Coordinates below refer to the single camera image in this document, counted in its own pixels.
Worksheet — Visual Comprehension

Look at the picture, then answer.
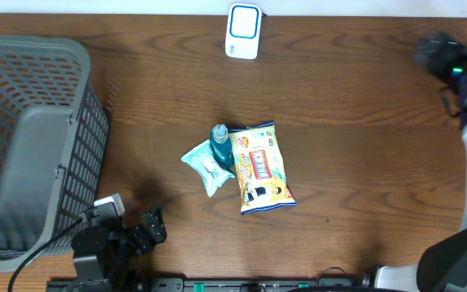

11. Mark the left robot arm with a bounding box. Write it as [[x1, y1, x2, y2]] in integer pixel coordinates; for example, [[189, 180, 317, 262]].
[[46, 203, 167, 292]]

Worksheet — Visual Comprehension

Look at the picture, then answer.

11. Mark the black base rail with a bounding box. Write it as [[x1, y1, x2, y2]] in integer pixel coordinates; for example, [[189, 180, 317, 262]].
[[150, 277, 372, 292]]

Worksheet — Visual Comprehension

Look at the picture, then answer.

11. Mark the yellow snack bag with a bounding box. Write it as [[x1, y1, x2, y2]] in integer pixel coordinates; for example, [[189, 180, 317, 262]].
[[229, 122, 296, 215]]

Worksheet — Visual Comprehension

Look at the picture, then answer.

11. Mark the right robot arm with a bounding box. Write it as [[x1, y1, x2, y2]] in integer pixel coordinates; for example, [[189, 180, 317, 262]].
[[363, 32, 467, 291]]

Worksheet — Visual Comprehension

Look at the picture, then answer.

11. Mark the white barcode scanner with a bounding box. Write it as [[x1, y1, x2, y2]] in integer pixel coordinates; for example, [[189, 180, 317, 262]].
[[225, 3, 263, 60]]

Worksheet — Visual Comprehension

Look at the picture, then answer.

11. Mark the mint wet wipes pack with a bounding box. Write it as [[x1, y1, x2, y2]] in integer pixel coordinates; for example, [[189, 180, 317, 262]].
[[181, 140, 234, 197]]

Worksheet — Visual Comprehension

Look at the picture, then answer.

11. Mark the blue mouthwash bottle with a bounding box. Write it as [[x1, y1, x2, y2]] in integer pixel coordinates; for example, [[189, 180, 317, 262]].
[[210, 124, 234, 170]]

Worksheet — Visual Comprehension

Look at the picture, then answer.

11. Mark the grey plastic basket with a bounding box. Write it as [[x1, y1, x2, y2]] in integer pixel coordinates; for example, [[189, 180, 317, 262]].
[[0, 35, 109, 272]]

